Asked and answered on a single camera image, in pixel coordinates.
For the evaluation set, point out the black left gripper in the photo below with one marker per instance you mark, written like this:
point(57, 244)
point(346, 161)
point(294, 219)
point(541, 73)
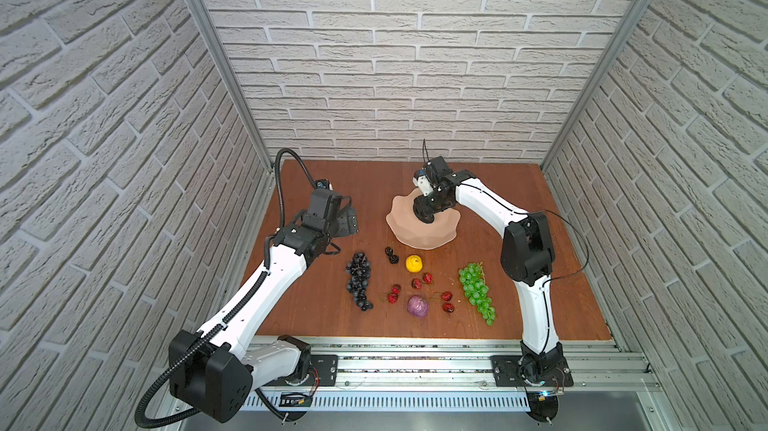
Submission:
point(349, 222)

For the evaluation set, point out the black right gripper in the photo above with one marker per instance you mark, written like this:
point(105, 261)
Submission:
point(426, 207)

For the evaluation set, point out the dark purple grape bunch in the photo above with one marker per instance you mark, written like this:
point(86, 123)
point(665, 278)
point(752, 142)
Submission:
point(359, 271)

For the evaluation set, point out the yellow fake lemon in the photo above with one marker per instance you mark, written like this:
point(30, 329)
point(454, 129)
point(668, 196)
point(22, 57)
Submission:
point(414, 263)

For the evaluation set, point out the green grape bunch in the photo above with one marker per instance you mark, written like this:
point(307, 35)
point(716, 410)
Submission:
point(476, 291)

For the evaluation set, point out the red cherry pair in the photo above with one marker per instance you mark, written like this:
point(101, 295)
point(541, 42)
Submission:
point(446, 302)
point(419, 282)
point(393, 294)

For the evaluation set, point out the purple fake fig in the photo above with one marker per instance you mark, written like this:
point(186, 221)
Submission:
point(417, 306)

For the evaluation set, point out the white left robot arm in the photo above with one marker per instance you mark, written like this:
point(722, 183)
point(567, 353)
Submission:
point(211, 370)

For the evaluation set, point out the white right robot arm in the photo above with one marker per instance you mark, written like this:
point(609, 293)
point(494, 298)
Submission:
point(527, 257)

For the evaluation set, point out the pink scalloped fruit bowl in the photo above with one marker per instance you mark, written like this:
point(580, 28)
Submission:
point(412, 232)

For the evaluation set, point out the black cherry pair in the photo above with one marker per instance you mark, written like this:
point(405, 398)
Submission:
point(392, 257)

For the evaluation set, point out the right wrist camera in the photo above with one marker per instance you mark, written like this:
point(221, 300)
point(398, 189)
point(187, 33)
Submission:
point(421, 181)

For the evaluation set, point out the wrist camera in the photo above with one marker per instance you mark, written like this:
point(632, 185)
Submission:
point(421, 181)
point(323, 184)

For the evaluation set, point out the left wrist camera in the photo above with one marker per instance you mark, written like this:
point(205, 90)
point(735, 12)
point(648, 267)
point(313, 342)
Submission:
point(323, 184)

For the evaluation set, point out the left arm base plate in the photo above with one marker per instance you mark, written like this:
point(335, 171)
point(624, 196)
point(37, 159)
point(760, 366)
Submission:
point(320, 367)

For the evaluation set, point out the aluminium mounting rail frame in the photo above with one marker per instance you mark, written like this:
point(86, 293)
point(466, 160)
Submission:
point(462, 376)

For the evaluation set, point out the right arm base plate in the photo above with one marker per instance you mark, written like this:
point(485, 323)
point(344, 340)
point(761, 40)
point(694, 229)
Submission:
point(529, 371)

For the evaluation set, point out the right aluminium corner post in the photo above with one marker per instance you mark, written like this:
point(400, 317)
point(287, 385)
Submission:
point(620, 37)

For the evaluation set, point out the aluminium corner post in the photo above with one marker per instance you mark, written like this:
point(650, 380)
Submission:
point(620, 37)
point(217, 51)

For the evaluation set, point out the left aluminium corner post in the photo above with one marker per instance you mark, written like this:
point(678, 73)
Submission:
point(217, 51)

